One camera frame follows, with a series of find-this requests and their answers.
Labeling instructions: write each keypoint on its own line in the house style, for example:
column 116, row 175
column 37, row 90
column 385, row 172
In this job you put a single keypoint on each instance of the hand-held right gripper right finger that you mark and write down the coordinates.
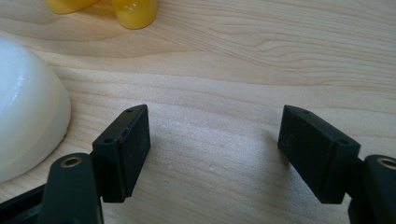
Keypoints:
column 314, row 152

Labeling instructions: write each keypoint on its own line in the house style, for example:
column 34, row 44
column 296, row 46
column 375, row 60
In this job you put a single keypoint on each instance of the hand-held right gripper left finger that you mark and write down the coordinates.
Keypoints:
column 121, row 155

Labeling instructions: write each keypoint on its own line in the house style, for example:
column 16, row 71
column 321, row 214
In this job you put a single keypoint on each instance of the white bowl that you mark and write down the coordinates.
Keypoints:
column 28, row 109

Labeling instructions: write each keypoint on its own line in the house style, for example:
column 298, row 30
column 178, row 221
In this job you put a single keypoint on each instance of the yellow plastic object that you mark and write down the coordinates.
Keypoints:
column 70, row 5
column 134, row 12

